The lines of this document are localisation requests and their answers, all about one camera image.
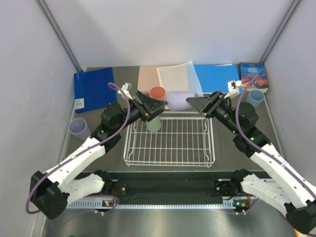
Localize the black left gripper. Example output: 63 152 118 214
114 90 167 132

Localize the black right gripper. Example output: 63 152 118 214
187 90 240 135

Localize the pink cup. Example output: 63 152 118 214
149 86 166 100

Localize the green cup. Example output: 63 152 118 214
146 116 161 133

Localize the small purple cup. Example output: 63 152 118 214
166 91 198 111

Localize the blue cup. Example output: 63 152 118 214
246 90 265 108

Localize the large purple cup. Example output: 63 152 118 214
68 118 91 141

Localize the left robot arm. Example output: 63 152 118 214
26 91 168 220

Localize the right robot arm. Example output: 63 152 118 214
186 91 316 236

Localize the light blue folder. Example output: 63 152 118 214
194 64 239 94

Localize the pink board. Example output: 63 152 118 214
137 66 160 94

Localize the white mesh bag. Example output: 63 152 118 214
157 62 203 95

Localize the Jane Eyre paperback book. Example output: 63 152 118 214
239 62 269 93

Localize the dark blue folder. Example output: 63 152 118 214
74 67 118 114

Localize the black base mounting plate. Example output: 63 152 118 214
71 172 247 205

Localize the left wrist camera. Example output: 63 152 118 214
118 82 133 100

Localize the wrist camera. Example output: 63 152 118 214
118 82 133 100
224 80 242 99

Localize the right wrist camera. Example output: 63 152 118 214
224 80 242 99

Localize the white wire dish rack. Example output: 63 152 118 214
123 111 215 168

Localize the white slotted cable duct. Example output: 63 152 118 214
66 198 250 210

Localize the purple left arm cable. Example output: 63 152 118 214
26 82 131 214

